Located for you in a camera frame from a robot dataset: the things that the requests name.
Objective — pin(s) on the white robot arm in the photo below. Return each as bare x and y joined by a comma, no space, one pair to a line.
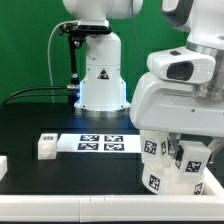
201,61

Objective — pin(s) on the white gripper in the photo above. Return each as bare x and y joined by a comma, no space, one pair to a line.
166,106

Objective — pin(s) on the white sheet with tags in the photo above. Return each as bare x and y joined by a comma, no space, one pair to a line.
99,143

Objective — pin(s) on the white round stool seat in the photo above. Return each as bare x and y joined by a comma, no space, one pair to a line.
159,184

